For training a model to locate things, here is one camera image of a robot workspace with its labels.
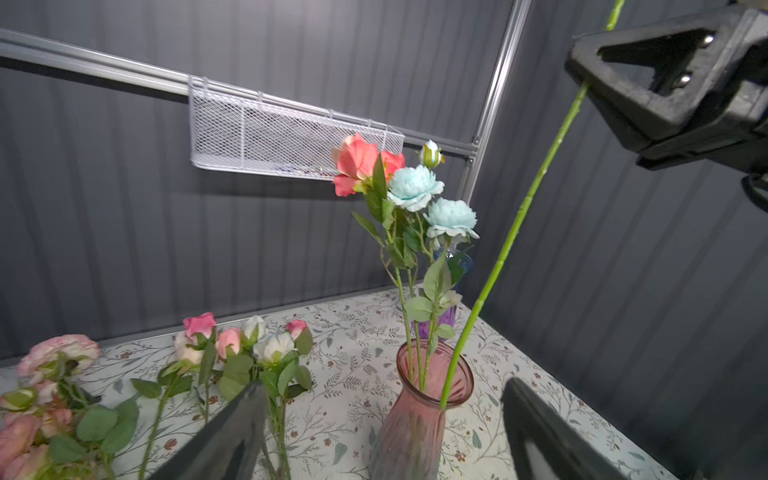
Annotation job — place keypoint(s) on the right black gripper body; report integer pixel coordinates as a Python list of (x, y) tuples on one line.
[(747, 156)]

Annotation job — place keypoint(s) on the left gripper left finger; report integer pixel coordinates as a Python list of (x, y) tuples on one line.
[(228, 446)]

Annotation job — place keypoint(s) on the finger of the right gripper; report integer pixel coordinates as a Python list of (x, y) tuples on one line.
[(691, 84)]

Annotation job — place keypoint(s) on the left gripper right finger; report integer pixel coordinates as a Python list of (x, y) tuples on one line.
[(542, 444)]

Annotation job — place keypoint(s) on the magenta rose stem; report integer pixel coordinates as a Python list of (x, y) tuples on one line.
[(511, 237)]

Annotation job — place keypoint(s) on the pink rose stem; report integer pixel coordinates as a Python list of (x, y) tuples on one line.
[(392, 163), (360, 168)]

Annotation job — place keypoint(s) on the red pink glass vase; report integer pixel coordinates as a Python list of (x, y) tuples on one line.
[(409, 443)]

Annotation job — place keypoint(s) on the blue purple glass vase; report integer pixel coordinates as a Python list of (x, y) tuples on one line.
[(460, 264)]

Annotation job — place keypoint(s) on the white pink bud spray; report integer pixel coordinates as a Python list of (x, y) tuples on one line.
[(231, 359)]

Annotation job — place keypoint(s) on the floral patterned table mat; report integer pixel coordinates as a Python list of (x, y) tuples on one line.
[(331, 429)]

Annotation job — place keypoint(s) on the pale pink flower spray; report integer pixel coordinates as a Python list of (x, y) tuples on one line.
[(51, 427)]

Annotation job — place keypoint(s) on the white wire mesh basket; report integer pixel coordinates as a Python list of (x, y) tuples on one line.
[(244, 133)]

